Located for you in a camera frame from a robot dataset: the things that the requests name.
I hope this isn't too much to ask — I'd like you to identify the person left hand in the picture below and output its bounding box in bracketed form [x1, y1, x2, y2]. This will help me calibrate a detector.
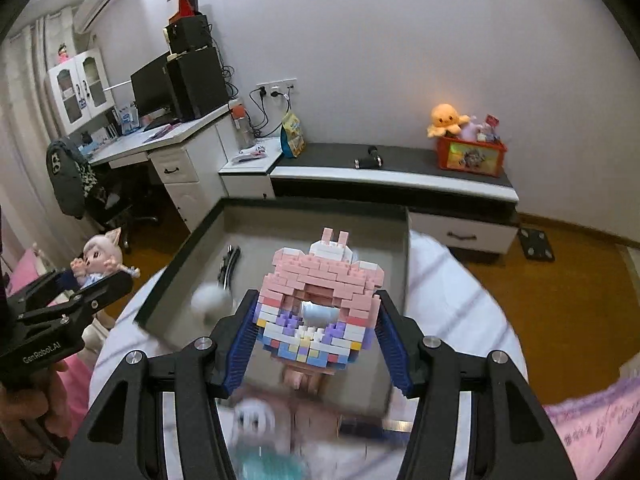
[1, 361, 72, 458]

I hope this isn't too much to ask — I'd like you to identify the low black white cabinet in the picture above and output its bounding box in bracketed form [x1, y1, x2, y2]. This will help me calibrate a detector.
[219, 139, 520, 255]

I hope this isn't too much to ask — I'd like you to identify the wall power strip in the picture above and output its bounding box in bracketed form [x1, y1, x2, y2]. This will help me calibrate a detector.
[255, 78, 298, 96]

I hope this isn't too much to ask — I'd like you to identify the black speaker box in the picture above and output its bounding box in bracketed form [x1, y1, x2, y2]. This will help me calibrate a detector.
[165, 14, 213, 54]

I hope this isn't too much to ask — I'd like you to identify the black hair clip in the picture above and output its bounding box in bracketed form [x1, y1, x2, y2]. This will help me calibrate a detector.
[217, 245, 241, 290]

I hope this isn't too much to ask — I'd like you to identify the white glass door cabinet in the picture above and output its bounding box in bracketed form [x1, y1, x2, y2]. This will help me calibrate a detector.
[47, 49, 115, 136]

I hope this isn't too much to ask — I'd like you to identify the pink pig doll figure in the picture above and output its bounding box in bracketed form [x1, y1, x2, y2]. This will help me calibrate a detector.
[70, 228, 140, 288]

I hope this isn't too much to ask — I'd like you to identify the white plug night light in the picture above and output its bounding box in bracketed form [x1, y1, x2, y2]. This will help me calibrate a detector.
[232, 398, 277, 446]

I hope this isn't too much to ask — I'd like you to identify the pink black storage box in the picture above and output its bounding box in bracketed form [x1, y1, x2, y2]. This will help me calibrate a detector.
[136, 198, 409, 417]

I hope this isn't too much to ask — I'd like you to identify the orange octopus plush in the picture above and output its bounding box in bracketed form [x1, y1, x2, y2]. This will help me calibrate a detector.
[426, 103, 471, 138]

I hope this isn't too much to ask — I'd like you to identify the pink brick block figure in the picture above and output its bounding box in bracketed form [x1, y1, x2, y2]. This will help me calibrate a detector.
[253, 228, 385, 374]

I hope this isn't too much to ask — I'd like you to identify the pink quilt with writing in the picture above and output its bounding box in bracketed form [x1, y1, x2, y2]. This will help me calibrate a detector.
[544, 377, 639, 479]

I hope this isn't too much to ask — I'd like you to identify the clear heart blue container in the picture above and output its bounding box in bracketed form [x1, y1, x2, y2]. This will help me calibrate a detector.
[231, 440, 308, 480]

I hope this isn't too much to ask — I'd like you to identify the black computer monitor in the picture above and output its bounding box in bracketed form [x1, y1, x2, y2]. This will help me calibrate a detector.
[130, 52, 174, 116]

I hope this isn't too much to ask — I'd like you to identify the black bathroom scale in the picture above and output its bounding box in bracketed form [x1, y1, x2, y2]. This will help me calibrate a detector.
[518, 226, 555, 262]

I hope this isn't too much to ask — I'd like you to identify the red toy storage bin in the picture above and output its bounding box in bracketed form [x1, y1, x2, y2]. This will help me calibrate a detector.
[436, 136, 506, 177]

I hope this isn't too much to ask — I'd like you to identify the striped white table cloth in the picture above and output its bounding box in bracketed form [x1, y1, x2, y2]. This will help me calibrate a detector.
[89, 228, 528, 480]

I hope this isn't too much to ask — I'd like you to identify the black office chair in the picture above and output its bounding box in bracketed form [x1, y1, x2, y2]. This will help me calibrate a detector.
[85, 166, 160, 254]

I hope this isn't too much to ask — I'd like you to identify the pink bed blanket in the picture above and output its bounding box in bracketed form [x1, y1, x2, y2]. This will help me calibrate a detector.
[6, 246, 109, 441]

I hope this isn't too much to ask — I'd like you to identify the white astronaut figure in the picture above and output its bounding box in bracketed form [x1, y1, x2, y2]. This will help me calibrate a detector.
[190, 282, 233, 330]

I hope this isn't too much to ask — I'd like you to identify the yellow snack bag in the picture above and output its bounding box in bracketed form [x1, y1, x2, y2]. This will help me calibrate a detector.
[280, 110, 306, 158]

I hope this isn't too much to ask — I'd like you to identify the white computer desk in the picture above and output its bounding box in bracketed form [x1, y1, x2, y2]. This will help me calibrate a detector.
[90, 103, 238, 231]

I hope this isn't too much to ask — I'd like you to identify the rose gold cup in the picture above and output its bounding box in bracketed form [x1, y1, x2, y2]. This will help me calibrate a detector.
[281, 365, 344, 444]

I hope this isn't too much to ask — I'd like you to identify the beige curtain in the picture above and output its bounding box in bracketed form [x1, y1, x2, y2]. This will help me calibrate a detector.
[1, 6, 96, 266]

